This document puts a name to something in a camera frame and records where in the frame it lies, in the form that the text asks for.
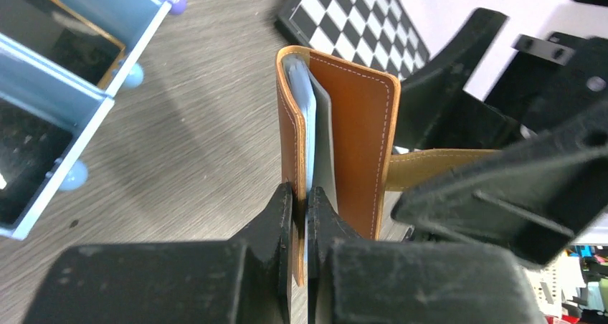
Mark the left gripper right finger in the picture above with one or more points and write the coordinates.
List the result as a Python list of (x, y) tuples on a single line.
[(356, 280)]

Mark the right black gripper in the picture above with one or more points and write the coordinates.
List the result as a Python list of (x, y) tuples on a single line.
[(540, 195)]

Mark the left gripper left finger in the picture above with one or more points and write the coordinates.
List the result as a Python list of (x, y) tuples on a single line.
[(243, 279)]

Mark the black white checkerboard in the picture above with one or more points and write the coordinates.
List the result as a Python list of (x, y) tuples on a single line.
[(375, 33)]

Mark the black item in box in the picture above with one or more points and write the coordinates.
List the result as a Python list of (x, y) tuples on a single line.
[(29, 148)]

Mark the blue three-compartment organizer box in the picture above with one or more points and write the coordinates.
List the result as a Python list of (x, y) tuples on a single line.
[(52, 93)]

